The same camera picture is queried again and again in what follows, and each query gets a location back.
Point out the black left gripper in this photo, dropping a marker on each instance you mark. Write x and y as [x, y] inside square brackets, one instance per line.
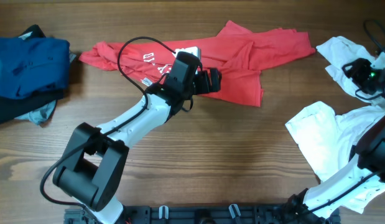
[213, 79]

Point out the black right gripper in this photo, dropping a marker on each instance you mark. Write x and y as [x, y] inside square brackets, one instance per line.
[351, 70]

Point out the red printed t-shirt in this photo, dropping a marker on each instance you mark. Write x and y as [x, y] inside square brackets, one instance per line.
[239, 54]

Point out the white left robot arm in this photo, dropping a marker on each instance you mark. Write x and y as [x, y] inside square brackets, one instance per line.
[92, 164]

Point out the white crumpled garment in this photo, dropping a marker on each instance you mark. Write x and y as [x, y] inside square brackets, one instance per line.
[335, 133]

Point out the blue folded garment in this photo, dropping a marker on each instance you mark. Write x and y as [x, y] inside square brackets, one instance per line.
[33, 66]

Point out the black folded garment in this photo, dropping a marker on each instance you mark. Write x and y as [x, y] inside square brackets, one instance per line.
[33, 31]

